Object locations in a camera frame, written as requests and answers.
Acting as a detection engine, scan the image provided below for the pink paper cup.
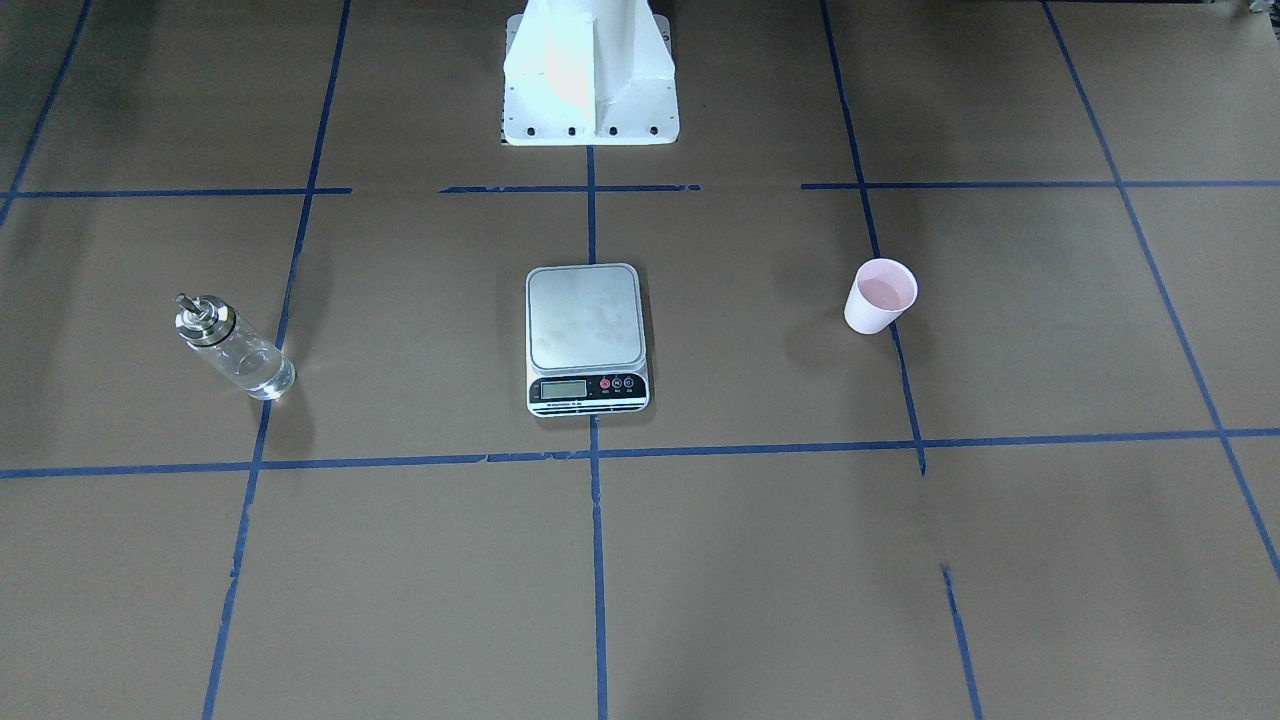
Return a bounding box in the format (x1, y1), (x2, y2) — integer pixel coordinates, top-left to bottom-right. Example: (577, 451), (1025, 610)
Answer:
(844, 258), (919, 334)

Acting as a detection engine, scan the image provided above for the clear glass sauce bottle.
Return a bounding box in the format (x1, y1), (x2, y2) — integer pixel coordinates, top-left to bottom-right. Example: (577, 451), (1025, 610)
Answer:
(174, 293), (296, 401)

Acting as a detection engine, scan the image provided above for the silver digital kitchen scale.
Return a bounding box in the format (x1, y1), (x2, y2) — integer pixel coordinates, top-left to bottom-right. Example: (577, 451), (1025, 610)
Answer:
(524, 263), (652, 418)

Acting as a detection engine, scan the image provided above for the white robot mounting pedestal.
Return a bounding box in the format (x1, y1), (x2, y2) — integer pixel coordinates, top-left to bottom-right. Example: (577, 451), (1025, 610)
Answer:
(500, 1), (681, 147)

